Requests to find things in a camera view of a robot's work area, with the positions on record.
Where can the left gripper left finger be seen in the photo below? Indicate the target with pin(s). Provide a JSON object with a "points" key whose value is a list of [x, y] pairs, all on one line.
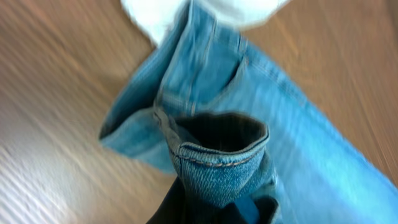
{"points": [[176, 209]]}

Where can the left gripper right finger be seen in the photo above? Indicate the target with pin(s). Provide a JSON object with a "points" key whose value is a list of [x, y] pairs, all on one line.
{"points": [[245, 210]]}

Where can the light blue denim jeans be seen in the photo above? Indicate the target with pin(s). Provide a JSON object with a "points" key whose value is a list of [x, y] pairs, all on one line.
{"points": [[211, 107]]}

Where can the folded beige trousers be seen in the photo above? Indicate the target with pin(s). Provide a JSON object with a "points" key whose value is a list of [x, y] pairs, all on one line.
{"points": [[157, 18]]}

